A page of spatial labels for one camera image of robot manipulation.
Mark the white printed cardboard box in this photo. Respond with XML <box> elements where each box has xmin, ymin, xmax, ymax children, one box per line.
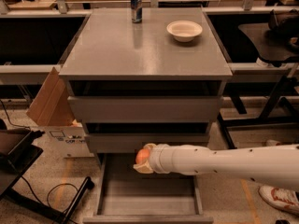
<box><xmin>44</xmin><ymin>120</ymin><xmax>93</xmax><ymax>158</ymax></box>

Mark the grey top drawer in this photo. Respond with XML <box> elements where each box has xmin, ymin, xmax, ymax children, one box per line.
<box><xmin>69</xmin><ymin>80</ymin><xmax>222</xmax><ymax>122</ymax></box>

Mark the orange fruit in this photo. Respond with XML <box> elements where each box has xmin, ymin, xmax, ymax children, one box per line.
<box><xmin>135</xmin><ymin>148</ymin><xmax>150</xmax><ymax>164</ymax></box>

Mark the black floor cable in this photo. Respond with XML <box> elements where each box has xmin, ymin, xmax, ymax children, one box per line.
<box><xmin>0</xmin><ymin>99</ymin><xmax>80</xmax><ymax>224</ymax></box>

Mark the black office chair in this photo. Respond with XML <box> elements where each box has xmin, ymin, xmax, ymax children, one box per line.
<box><xmin>218</xmin><ymin>9</ymin><xmax>299</xmax><ymax>151</ymax></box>

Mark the grey middle drawer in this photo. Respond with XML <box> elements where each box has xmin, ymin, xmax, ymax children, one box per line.
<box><xmin>85</xmin><ymin>122</ymin><xmax>210</xmax><ymax>153</ymax></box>

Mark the blue silver drink can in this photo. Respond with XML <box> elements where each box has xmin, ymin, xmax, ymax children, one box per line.
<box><xmin>130</xmin><ymin>0</ymin><xmax>142</xmax><ymax>23</ymax></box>

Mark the brown cardboard flap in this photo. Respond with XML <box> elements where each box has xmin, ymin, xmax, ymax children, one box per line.
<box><xmin>26</xmin><ymin>68</ymin><xmax>75</xmax><ymax>126</ymax></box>

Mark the black monitor stand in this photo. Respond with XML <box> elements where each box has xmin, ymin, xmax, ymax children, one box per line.
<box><xmin>0</xmin><ymin>119</ymin><xmax>94</xmax><ymax>224</ymax></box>

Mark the grey drawer cabinet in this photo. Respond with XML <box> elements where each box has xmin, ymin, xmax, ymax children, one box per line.
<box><xmin>58</xmin><ymin>7</ymin><xmax>234</xmax><ymax>170</ymax></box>

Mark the white paper bowl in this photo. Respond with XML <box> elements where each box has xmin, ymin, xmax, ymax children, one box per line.
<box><xmin>166</xmin><ymin>21</ymin><xmax>203</xmax><ymax>42</ymax></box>

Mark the grey drawer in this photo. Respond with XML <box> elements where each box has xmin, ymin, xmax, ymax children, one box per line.
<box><xmin>85</xmin><ymin>122</ymin><xmax>210</xmax><ymax>153</ymax></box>
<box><xmin>83</xmin><ymin>153</ymin><xmax>213</xmax><ymax>224</ymax></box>
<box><xmin>69</xmin><ymin>80</ymin><xmax>222</xmax><ymax>122</ymax></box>

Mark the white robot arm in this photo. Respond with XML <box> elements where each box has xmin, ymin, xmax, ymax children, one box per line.
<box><xmin>134</xmin><ymin>143</ymin><xmax>299</xmax><ymax>191</ymax></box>

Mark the white red sneaker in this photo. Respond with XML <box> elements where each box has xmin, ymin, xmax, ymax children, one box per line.
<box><xmin>259</xmin><ymin>186</ymin><xmax>299</xmax><ymax>216</ymax></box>

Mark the grey bottom drawer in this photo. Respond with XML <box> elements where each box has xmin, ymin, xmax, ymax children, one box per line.
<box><xmin>83</xmin><ymin>153</ymin><xmax>213</xmax><ymax>224</ymax></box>

